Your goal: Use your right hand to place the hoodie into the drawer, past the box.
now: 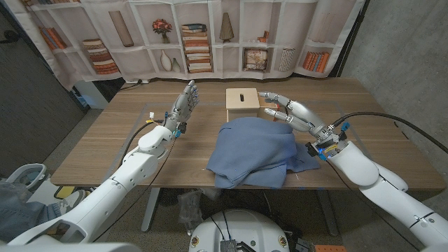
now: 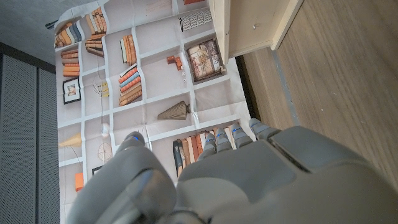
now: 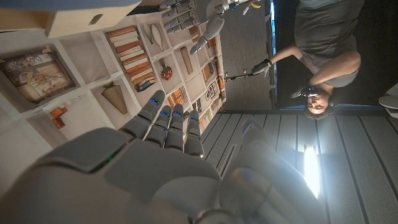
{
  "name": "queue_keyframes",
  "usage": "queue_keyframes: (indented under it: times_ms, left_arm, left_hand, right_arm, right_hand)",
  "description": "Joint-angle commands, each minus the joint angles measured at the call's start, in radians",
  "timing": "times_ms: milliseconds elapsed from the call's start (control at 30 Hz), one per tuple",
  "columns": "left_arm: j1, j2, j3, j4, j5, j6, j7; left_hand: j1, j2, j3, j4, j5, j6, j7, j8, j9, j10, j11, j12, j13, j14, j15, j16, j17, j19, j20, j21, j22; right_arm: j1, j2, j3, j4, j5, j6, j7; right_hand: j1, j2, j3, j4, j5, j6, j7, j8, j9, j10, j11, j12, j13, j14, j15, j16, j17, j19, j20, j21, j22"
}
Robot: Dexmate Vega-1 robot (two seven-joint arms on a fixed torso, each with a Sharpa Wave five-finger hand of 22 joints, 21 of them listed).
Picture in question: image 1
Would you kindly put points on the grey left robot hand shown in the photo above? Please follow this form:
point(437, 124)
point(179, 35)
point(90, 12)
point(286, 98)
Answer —
point(183, 108)

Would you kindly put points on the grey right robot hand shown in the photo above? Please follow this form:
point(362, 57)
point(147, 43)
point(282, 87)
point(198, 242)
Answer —
point(304, 117)

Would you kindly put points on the blue hoodie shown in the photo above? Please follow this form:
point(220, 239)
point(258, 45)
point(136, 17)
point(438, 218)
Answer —
point(252, 150)

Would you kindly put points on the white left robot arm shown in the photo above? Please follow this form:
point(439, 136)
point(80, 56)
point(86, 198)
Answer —
point(122, 182)

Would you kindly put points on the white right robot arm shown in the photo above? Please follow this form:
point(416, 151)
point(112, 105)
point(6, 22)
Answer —
point(357, 164)

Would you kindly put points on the black drawer pull loop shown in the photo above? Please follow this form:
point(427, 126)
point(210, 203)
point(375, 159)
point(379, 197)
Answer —
point(286, 109)

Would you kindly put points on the wooden drawer with red front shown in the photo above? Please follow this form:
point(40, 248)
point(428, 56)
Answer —
point(265, 104)

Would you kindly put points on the light wooden box with slot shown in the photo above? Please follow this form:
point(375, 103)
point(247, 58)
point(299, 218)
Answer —
point(234, 99)

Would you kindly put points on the white power strip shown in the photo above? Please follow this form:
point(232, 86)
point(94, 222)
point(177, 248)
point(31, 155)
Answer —
point(134, 82)

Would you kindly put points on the printed bookshelf backdrop cloth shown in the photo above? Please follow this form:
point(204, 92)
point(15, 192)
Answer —
point(140, 59)

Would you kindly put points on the white cabinet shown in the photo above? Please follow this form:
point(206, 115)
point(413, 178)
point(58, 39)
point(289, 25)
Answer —
point(92, 94)

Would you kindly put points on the grey metal table leg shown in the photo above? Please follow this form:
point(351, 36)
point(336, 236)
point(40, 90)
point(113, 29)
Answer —
point(150, 210)
point(327, 213)

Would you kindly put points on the clear plastic bag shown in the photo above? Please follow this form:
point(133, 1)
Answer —
point(190, 210)

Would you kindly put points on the white robot torso base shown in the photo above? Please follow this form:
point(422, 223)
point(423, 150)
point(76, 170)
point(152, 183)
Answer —
point(245, 227)

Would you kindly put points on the orange flat object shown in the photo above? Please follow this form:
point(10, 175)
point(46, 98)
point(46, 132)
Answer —
point(330, 248)

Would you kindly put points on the yellow black floor object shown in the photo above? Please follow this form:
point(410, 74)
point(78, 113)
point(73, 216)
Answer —
point(64, 192)

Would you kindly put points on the grey white sneaker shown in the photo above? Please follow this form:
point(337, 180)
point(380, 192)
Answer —
point(71, 201)

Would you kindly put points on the dark grey perforated partition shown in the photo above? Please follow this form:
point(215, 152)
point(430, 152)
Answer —
point(35, 105)

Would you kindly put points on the person's leg in jeans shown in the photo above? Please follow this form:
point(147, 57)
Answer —
point(21, 217)

